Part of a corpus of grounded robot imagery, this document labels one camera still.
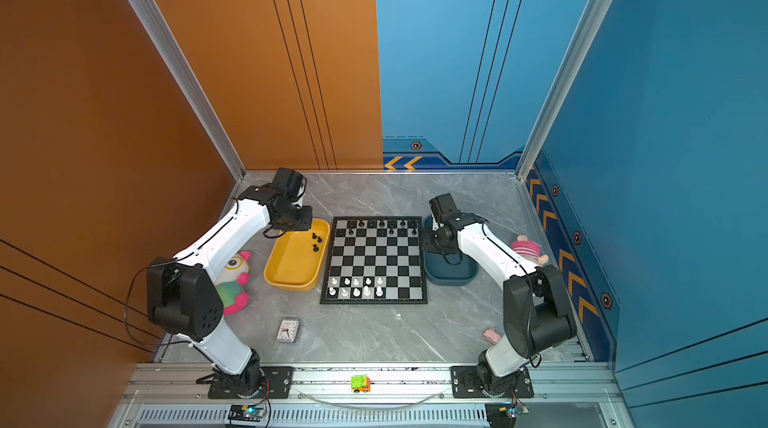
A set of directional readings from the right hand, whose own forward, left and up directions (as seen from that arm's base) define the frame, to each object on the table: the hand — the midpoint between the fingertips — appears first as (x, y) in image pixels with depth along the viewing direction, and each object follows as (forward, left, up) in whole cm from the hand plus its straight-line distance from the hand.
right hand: (425, 244), depth 90 cm
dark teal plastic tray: (-5, -7, -7) cm, 11 cm away
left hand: (+5, +35, +6) cm, 36 cm away
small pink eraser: (-24, -17, -7) cm, 30 cm away
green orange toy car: (-35, +18, -6) cm, 40 cm away
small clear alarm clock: (-23, +38, -6) cm, 45 cm away
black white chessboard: (-2, +15, -6) cm, 16 cm away
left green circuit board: (-41, +45, -9) cm, 61 cm away
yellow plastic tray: (-2, +40, -4) cm, 40 cm away
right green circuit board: (-41, -16, -10) cm, 45 cm away
